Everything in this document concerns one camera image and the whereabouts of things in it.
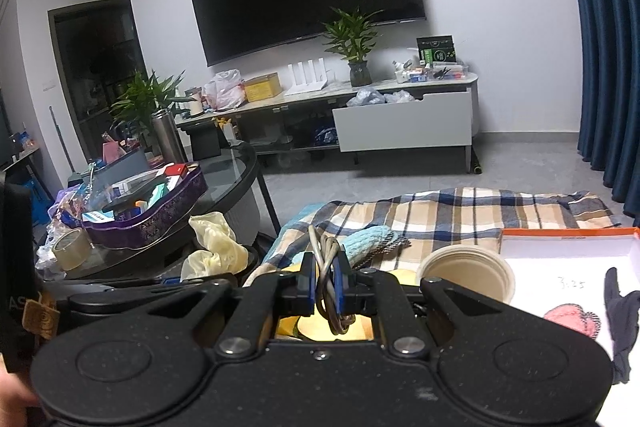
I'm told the light blue knit cloth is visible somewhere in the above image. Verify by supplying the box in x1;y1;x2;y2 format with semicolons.
341;225;410;269

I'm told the beige cord bundle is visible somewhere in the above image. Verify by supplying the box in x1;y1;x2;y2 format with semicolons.
306;223;357;336

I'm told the pale yellow organza bag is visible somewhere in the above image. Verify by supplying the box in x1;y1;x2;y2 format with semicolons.
180;211;250;281

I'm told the pink fluffy cloth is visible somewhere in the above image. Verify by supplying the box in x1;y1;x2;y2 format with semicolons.
544;303;601;339

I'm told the dark navy cloth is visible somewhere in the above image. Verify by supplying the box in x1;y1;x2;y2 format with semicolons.
604;267;639;385

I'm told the yellow microfiber cloth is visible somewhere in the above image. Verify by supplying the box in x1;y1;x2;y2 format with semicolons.
276;314;374;343

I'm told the person left hand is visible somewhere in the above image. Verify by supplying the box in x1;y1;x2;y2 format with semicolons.
0;360;40;427

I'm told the clear tape roll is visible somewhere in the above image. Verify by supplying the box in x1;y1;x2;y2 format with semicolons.
52;228;92;272

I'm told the plaid blanket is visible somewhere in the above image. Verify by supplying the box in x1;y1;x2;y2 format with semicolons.
257;187;620;273

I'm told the purple tray of items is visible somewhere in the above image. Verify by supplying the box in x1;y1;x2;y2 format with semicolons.
81;164;207;249

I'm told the round black glass table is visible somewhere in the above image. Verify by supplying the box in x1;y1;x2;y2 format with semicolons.
65;142;281;282

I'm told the beige paper cup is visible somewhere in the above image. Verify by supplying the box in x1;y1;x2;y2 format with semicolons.
416;245;515;305

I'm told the steel thermos bottle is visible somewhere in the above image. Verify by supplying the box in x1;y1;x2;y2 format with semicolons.
151;108;186;164

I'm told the white tv cabinet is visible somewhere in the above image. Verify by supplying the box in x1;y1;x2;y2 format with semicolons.
177;74;477;171

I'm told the orange white box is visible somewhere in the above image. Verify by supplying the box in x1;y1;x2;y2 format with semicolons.
498;225;640;425

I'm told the potted plant on table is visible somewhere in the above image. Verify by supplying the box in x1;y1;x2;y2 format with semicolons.
111;70;191;153

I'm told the white router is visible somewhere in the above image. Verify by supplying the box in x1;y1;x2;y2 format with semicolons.
284;58;328;96

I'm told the yellow box on cabinet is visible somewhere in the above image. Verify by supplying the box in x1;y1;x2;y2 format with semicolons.
243;72;282;103

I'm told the pink plastic bag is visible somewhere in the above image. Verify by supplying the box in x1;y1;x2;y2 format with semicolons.
202;69;246;113

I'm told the green black box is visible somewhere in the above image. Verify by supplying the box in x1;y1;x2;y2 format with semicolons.
416;36;457;64

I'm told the potted plant on cabinet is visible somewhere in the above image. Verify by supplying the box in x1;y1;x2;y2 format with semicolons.
323;8;380;88

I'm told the blue curtain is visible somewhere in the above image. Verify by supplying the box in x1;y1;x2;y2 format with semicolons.
577;0;639;225

